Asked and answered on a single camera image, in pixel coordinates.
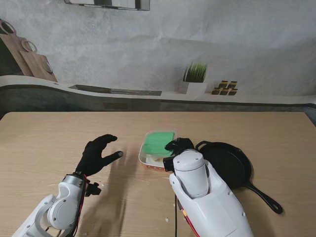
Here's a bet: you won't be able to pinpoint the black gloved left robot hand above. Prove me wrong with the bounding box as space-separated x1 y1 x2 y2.
75 134 124 177

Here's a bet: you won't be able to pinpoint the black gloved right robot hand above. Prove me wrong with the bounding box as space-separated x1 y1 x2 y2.
164 137 196 157

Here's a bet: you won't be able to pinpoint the white food container orange print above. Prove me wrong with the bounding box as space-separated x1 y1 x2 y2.
138 142 173 173

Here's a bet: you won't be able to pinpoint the round black frying pan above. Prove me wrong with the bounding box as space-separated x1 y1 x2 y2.
195 140 284 215

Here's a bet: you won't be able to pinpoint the dark flat cooktop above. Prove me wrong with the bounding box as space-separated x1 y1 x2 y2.
68 84 163 97

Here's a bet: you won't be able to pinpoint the green grass plant white pot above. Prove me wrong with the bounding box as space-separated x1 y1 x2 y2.
178 62 208 95

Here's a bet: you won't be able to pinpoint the light wooden cutting board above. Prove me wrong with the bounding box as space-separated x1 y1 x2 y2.
19 39 58 82

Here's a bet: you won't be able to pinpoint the dark wooden cutting board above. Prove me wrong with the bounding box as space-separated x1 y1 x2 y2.
0 19 33 77

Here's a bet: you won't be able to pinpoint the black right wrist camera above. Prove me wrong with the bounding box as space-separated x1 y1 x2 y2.
162 156 175 173

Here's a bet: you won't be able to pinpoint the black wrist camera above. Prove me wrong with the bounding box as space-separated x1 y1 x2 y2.
162 156 175 173
85 182 103 198

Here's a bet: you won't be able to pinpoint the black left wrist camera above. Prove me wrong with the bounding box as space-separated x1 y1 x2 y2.
85 182 103 198

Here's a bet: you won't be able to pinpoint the red black left arm cables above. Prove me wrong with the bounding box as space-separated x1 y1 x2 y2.
70 174 89 237

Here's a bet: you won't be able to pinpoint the red black arm cables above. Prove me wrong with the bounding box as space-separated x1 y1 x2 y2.
70 174 89 237
172 192 199 237

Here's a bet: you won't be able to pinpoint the red black right arm cables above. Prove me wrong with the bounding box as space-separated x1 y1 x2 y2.
172 192 199 237

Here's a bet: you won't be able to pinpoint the dark wall shelf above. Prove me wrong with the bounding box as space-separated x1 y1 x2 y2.
63 0 151 12

